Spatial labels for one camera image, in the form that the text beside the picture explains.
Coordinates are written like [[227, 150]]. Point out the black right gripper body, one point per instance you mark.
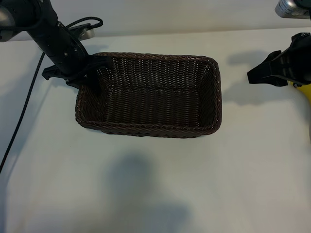
[[300, 63]]

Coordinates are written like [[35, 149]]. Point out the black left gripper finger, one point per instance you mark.
[[95, 77], [75, 83]]

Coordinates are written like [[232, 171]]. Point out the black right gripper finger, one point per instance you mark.
[[280, 84], [268, 71]]

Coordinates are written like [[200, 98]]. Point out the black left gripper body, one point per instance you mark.
[[68, 58]]

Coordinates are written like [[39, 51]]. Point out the yellow banana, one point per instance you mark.
[[306, 91]]

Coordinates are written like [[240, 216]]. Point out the dark brown wicker basket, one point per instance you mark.
[[155, 104]]

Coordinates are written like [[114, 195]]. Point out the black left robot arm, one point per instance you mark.
[[36, 14]]

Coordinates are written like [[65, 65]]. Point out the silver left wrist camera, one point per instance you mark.
[[88, 33]]

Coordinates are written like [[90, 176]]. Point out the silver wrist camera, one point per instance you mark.
[[285, 9], [88, 33]]

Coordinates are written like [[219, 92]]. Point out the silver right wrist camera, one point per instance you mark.
[[285, 9]]

